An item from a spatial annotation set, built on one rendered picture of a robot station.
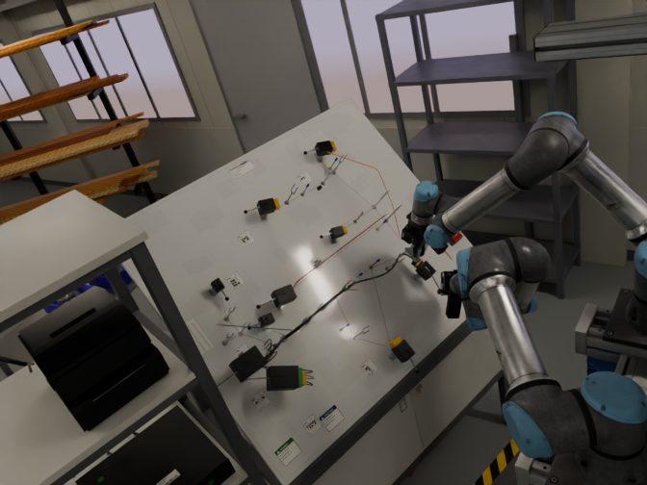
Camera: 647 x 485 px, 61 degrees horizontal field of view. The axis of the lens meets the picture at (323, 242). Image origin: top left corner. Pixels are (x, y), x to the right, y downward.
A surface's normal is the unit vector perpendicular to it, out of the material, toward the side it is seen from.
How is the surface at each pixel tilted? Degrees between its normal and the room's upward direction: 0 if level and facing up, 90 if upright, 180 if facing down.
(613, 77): 90
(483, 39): 90
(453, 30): 90
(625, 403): 7
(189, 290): 48
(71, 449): 0
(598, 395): 8
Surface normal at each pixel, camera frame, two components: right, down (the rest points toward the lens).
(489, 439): -0.26, -0.83
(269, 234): 0.30, -0.37
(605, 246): -0.57, 0.55
